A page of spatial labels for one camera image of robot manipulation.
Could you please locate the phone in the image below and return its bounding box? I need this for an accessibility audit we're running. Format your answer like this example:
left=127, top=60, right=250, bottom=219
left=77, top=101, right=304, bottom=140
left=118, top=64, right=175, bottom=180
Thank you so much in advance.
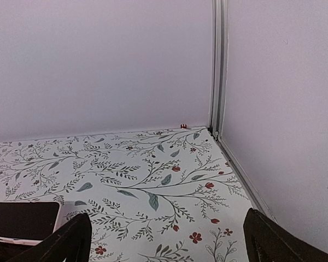
left=0, top=201, right=61, bottom=246

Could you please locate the aluminium frame post right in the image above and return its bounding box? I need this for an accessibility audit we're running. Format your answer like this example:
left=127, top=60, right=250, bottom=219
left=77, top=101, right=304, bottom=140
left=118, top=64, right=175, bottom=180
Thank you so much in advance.
left=209, top=1, right=229, bottom=140

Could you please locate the floral table mat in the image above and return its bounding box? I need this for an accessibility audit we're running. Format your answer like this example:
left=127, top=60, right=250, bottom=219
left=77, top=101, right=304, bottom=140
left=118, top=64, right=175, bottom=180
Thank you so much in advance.
left=0, top=127, right=252, bottom=261

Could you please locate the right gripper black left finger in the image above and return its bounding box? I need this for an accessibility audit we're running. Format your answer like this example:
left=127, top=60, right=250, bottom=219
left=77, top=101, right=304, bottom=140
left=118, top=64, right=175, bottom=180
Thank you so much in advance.
left=7, top=213, right=92, bottom=261

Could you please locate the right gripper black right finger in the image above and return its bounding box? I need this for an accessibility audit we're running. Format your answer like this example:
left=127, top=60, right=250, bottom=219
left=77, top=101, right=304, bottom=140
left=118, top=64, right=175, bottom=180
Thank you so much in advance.
left=243, top=208, right=328, bottom=262

